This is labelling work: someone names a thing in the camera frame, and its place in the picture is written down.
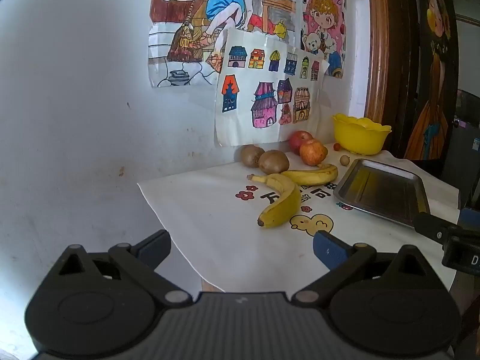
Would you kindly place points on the orange-red apple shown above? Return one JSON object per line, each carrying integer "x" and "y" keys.
{"x": 313, "y": 153}

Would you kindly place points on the yellow banana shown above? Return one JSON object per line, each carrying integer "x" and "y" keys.
{"x": 287, "y": 202}
{"x": 315, "y": 176}

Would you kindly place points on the yellow scalloped plastic bowl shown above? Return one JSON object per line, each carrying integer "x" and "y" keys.
{"x": 356, "y": 138}

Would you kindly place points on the child with fan drawing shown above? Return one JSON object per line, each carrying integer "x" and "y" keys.
{"x": 180, "y": 15}

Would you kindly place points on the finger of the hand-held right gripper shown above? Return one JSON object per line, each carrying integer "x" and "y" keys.
{"x": 431, "y": 225}
{"x": 470, "y": 218}

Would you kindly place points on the metal tray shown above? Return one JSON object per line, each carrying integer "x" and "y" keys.
{"x": 382, "y": 191}

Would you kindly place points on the pink cartoon wall poster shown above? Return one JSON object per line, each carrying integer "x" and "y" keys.
{"x": 324, "y": 11}

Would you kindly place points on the white printed table mat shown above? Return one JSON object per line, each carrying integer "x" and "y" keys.
{"x": 225, "y": 232}

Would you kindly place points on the brown wooden door frame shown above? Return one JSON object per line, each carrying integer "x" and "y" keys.
{"x": 378, "y": 45}

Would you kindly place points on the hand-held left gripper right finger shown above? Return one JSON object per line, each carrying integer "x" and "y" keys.
{"x": 332, "y": 251}

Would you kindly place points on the brown kiwi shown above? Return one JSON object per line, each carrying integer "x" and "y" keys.
{"x": 273, "y": 162}
{"x": 250, "y": 155}

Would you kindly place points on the dark red apple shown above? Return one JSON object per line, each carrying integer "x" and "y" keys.
{"x": 298, "y": 139}

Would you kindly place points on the grey appliance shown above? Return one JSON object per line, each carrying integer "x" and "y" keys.
{"x": 465, "y": 157}

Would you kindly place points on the dark girl painting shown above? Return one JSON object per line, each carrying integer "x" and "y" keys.
{"x": 431, "y": 82}

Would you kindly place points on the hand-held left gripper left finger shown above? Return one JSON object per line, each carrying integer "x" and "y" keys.
{"x": 153, "y": 249}

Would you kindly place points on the coloured houses drawing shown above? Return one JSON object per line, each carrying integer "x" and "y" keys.
{"x": 240, "y": 120}

